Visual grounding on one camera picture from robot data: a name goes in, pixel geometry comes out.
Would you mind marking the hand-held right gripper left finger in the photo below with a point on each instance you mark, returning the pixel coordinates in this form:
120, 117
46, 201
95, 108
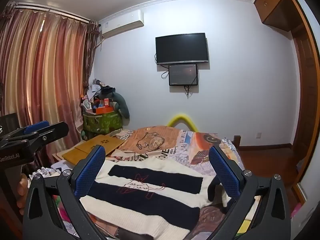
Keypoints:
91, 170

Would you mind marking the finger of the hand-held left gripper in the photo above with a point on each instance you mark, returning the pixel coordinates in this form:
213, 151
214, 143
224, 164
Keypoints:
50, 132
37, 126

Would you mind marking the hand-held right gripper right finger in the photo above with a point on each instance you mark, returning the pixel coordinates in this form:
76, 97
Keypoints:
225, 172

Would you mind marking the white navy striped knit sweater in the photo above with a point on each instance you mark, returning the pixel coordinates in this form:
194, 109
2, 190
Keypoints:
140, 205

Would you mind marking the pile of clothes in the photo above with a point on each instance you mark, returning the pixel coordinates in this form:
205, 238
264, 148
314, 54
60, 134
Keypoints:
96, 92

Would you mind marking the person's left hand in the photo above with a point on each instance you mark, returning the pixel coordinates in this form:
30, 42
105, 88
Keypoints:
22, 183

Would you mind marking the wooden lap desk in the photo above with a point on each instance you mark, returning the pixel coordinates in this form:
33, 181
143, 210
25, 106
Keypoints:
82, 152

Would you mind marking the bed with printed cover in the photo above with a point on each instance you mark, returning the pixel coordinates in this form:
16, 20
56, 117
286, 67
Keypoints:
200, 155

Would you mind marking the crumpled cloth clutter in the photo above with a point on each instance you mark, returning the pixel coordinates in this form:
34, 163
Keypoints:
46, 172

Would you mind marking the striped pink curtain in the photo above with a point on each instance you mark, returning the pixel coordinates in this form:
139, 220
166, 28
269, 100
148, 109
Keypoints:
42, 75

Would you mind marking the orange box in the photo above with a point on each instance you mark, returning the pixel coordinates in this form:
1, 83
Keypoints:
104, 110

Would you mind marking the orange bear blanket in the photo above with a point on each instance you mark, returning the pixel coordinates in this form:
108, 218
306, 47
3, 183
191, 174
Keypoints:
150, 140

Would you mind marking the yellow foam tube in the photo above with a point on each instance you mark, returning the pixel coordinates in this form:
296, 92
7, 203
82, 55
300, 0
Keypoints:
178, 117

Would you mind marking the grey-green plush pillow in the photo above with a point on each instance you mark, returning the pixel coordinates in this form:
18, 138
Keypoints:
123, 105

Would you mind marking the pink item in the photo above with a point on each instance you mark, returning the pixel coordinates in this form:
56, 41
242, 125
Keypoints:
298, 210

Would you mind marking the white air conditioner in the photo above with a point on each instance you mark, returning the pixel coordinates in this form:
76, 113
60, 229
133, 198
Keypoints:
122, 22

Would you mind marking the wooden overhead cabinet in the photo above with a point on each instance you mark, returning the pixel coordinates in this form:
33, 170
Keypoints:
272, 0

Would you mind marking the wooden bed post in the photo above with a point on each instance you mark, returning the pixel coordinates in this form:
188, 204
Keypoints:
237, 142

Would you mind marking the white wall socket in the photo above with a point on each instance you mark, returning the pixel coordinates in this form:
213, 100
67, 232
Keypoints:
258, 135

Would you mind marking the small black wall monitor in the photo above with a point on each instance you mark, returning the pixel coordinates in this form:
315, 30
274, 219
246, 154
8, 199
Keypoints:
183, 75

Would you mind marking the wooden wardrobe frame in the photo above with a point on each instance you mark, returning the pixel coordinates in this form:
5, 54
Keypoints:
306, 92

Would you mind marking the curtain rail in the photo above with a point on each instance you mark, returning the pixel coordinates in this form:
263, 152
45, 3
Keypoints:
50, 10

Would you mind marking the black wall television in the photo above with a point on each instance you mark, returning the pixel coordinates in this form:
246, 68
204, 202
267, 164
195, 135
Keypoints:
182, 48

